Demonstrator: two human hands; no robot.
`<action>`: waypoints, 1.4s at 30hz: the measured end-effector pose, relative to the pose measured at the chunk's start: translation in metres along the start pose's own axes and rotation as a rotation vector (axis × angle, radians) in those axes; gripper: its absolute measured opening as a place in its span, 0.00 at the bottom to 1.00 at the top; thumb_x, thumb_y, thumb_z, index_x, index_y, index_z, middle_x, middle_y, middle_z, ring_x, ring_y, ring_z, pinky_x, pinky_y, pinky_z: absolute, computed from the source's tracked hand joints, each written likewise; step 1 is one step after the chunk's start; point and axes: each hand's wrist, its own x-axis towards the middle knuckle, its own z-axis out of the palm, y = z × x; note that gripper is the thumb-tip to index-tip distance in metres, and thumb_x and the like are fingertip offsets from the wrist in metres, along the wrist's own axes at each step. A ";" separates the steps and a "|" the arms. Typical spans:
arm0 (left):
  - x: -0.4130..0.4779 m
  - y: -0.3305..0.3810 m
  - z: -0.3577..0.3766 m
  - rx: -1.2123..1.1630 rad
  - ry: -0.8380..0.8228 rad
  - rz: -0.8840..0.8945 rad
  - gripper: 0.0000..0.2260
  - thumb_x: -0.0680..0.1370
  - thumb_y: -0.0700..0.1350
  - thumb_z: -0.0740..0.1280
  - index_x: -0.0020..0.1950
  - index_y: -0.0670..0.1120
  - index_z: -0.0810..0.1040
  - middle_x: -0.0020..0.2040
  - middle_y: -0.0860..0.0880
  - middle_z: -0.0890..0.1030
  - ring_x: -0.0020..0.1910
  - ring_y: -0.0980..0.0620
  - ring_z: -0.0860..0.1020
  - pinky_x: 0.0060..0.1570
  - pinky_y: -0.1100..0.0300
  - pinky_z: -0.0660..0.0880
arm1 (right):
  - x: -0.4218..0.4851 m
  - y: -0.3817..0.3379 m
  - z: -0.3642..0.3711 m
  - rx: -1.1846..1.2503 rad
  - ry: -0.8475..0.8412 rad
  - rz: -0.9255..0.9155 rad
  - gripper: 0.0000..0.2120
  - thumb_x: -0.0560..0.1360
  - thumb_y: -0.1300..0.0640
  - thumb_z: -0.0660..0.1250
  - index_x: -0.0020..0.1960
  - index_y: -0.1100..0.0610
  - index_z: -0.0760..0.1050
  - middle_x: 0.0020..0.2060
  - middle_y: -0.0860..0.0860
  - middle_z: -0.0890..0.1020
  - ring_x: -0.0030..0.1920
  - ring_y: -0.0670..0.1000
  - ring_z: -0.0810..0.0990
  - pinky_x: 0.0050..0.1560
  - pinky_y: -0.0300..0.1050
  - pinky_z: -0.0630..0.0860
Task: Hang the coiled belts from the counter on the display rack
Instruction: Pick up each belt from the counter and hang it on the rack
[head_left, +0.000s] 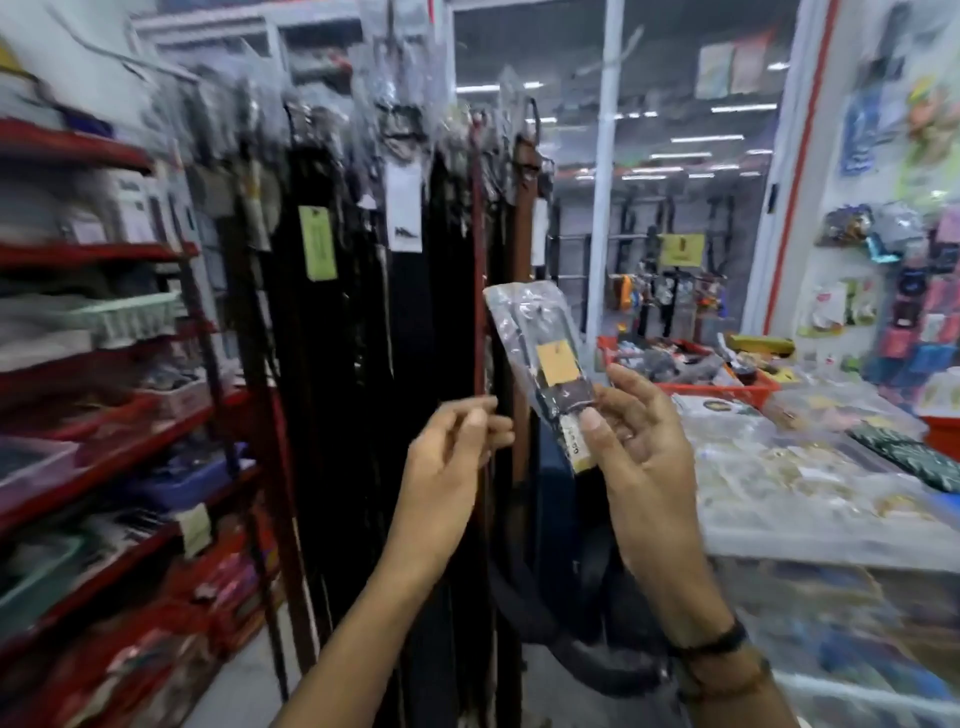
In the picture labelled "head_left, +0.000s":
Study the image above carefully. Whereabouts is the person's right hand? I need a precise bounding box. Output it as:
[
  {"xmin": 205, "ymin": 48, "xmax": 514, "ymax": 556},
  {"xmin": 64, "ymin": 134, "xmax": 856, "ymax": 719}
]
[{"xmin": 580, "ymin": 363, "xmax": 735, "ymax": 648}]

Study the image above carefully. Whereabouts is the person's left hand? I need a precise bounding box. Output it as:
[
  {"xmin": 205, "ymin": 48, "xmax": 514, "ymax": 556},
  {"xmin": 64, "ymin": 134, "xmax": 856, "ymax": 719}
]
[{"xmin": 388, "ymin": 395, "xmax": 516, "ymax": 577}]

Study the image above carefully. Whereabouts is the black wristband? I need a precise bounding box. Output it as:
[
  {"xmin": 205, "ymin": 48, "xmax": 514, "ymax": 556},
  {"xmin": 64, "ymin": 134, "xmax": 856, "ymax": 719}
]
[{"xmin": 666, "ymin": 619, "xmax": 749, "ymax": 663}]

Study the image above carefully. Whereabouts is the mint green plastic basket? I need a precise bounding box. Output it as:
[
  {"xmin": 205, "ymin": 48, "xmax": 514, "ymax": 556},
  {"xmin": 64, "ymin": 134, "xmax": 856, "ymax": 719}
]
[{"xmin": 63, "ymin": 291, "xmax": 185, "ymax": 351}]

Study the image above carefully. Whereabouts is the green patterned cloth item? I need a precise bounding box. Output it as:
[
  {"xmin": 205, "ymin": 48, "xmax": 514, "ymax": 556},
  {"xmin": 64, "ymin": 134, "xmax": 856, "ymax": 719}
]
[{"xmin": 849, "ymin": 422, "xmax": 960, "ymax": 494}]

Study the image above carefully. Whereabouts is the green paper tag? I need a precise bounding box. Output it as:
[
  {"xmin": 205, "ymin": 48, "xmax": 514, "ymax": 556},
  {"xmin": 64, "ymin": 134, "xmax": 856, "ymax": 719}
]
[{"xmin": 297, "ymin": 204, "xmax": 339, "ymax": 284}]

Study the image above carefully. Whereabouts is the red plastic tray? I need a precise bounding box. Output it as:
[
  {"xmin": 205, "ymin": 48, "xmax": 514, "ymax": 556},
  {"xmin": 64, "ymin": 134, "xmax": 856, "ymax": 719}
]
[{"xmin": 597, "ymin": 334, "xmax": 783, "ymax": 411}]

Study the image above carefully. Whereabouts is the red metal shelf rack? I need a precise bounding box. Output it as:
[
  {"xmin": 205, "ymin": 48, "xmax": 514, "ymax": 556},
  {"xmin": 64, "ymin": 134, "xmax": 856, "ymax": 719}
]
[{"xmin": 0, "ymin": 112, "xmax": 316, "ymax": 728}]

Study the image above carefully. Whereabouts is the glass display counter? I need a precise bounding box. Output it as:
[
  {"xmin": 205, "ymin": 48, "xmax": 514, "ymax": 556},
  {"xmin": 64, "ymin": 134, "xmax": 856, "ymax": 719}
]
[{"xmin": 708, "ymin": 555, "xmax": 960, "ymax": 728}]

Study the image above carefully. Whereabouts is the person's right forearm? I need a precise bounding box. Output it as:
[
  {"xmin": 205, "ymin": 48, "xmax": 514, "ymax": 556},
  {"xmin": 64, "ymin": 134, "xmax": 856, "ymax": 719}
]
[{"xmin": 671, "ymin": 621, "xmax": 800, "ymax": 728}]

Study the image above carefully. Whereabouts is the black looping strap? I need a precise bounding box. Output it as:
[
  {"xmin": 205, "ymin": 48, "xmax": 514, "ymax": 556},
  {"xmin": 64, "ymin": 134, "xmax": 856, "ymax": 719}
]
[{"xmin": 489, "ymin": 480, "xmax": 670, "ymax": 700}]

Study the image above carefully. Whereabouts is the thin red hanging belt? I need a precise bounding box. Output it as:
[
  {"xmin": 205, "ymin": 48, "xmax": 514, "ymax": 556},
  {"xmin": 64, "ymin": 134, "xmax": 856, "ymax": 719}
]
[{"xmin": 468, "ymin": 112, "xmax": 492, "ymax": 399}]

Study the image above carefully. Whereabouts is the yellow flat box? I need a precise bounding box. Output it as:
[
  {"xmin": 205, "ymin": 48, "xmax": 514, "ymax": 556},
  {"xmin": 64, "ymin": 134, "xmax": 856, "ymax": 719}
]
[{"xmin": 726, "ymin": 333, "xmax": 797, "ymax": 358}]

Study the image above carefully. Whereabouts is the rack of hanging goods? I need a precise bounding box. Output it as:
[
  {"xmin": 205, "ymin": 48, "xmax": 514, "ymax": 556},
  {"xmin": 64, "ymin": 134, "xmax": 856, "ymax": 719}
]
[{"xmin": 609, "ymin": 266, "xmax": 730, "ymax": 342}]

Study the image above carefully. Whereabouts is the yellow sign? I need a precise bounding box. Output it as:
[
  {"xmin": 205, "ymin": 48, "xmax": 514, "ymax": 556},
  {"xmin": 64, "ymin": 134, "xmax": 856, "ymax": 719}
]
[{"xmin": 657, "ymin": 233, "xmax": 707, "ymax": 270}]

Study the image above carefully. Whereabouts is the white pillar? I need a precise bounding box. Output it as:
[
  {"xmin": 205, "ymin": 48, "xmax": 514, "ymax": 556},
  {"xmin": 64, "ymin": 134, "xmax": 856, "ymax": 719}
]
[{"xmin": 583, "ymin": 0, "xmax": 627, "ymax": 363}]

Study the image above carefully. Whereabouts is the row of ceiling light tubes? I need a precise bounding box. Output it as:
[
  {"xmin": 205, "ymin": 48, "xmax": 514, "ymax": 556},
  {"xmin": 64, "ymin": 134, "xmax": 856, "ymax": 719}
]
[{"xmin": 454, "ymin": 60, "xmax": 792, "ymax": 183}]

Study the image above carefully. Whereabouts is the person's left forearm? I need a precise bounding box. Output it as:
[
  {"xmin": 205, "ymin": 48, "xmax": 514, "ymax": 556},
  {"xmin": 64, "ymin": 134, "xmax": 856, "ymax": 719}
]
[{"xmin": 274, "ymin": 553, "xmax": 455, "ymax": 728}]

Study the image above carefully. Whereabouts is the red plastic bin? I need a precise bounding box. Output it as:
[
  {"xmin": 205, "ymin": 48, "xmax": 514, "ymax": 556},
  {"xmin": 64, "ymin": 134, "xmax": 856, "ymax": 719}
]
[{"xmin": 921, "ymin": 414, "xmax": 960, "ymax": 460}]

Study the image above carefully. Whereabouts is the blue plastic basket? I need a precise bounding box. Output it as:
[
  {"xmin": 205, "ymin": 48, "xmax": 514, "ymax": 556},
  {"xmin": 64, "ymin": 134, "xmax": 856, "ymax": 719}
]
[{"xmin": 123, "ymin": 444, "xmax": 249, "ymax": 515}]

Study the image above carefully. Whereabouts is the brown bead bracelet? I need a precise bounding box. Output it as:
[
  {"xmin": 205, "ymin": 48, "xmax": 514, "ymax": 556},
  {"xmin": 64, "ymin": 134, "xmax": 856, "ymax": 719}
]
[{"xmin": 675, "ymin": 655, "xmax": 775, "ymax": 705}]

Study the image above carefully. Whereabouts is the row of hanging dark belts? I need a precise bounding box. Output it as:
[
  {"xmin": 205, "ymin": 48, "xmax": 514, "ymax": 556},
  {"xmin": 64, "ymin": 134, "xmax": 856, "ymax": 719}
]
[{"xmin": 153, "ymin": 71, "xmax": 556, "ymax": 728}]

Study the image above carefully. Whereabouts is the wall of hanging packets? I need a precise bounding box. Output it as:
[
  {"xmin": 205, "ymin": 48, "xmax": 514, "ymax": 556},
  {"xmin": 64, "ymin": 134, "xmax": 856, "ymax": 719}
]
[{"xmin": 795, "ymin": 0, "xmax": 960, "ymax": 421}]

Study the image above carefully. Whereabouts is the white paper tag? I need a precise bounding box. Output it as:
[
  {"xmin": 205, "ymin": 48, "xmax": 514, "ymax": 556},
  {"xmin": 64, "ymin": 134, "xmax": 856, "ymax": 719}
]
[{"xmin": 384, "ymin": 160, "xmax": 425, "ymax": 255}]

